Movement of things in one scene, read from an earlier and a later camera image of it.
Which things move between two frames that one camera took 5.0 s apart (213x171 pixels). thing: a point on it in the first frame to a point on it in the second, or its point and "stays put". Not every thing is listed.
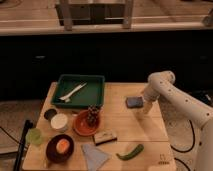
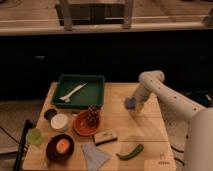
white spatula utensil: [67, 97] stays put
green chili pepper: [132, 155] stays put
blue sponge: [134, 102] stays put
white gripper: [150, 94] to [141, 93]
